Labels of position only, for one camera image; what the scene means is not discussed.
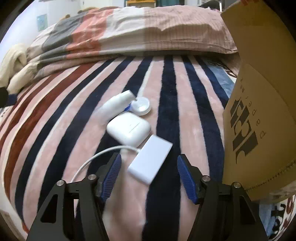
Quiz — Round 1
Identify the white adapter with cable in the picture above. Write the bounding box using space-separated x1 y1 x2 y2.
70 135 173 185

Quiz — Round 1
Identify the white earbuds case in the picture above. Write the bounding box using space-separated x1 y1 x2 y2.
106 112 151 147

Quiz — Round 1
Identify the cream fleece blanket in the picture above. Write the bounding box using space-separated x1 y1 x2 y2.
1 43 27 94

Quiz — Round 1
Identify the striped plush bed blanket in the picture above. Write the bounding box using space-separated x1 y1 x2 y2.
0 54 296 241

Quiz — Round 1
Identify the brown cardboard box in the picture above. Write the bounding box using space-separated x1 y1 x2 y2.
222 1 295 203

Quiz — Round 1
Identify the white bottle blue cap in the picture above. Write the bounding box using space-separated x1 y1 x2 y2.
95 90 136 124

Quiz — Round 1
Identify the striped folded duvet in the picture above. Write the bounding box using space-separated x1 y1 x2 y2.
27 6 237 78

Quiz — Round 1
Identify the white round jar lid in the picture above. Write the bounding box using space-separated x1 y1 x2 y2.
130 96 151 116

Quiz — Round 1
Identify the yellow white shelf cabinet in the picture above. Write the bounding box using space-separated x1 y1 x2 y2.
125 0 156 8

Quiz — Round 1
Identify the blue wall poster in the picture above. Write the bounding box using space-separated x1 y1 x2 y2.
37 14 48 32

